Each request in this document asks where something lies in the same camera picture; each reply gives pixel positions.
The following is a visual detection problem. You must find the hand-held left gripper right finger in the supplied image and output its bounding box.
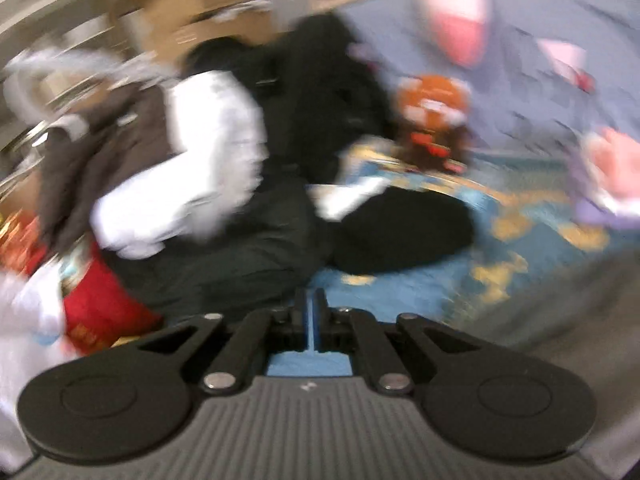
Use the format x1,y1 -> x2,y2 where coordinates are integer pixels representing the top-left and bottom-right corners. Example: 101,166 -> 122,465
311,289 -> 493,395

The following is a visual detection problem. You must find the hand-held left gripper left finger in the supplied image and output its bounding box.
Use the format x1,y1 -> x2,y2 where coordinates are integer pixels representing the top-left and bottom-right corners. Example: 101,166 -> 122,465
135,289 -> 312,394

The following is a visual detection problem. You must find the black clothes pile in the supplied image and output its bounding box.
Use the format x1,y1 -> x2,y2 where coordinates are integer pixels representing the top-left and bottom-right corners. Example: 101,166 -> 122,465
100,14 -> 396,323

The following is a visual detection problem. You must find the stack of folded clothes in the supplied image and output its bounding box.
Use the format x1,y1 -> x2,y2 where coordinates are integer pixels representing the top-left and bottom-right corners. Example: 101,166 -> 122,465
570,160 -> 640,232

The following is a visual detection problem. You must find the black cloth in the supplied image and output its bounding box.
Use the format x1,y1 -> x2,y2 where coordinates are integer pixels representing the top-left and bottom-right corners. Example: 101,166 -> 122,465
327,187 -> 476,277

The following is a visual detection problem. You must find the small white cloth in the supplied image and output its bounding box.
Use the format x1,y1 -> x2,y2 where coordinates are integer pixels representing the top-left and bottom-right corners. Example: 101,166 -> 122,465
307,175 -> 398,222

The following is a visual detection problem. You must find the blue patterned bedspread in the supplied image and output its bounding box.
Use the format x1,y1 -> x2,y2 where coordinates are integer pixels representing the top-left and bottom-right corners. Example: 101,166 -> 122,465
270,142 -> 640,378

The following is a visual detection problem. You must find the white garment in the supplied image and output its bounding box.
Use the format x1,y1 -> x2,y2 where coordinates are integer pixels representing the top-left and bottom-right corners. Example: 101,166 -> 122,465
90,70 -> 266,261

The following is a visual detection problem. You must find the red bag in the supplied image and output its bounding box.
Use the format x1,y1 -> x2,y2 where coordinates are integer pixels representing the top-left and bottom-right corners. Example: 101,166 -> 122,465
0,212 -> 163,356

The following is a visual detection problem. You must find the brown plush toy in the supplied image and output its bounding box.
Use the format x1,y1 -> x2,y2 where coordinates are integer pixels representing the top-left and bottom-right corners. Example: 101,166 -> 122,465
395,74 -> 473,173

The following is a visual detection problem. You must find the brown garment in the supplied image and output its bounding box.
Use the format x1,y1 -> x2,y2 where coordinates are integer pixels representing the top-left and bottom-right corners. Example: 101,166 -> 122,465
37,82 -> 186,261

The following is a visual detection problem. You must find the white plastic bag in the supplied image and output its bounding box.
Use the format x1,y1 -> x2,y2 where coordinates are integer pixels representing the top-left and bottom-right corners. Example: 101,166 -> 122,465
0,260 -> 81,461

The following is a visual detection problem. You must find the grey-blue printed pillow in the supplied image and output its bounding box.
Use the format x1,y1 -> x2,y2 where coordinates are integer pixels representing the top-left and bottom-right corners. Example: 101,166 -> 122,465
345,0 -> 640,161

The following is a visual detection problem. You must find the pink folded garment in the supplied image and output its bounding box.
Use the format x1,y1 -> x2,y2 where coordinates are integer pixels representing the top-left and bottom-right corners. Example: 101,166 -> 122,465
585,127 -> 640,201

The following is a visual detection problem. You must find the pink and white cloth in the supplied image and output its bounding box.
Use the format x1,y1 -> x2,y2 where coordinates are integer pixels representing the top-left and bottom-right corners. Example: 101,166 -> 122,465
419,0 -> 490,68

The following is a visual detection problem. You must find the clear plastic bag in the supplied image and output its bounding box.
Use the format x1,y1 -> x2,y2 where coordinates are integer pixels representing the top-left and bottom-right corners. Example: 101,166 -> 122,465
5,47 -> 171,121

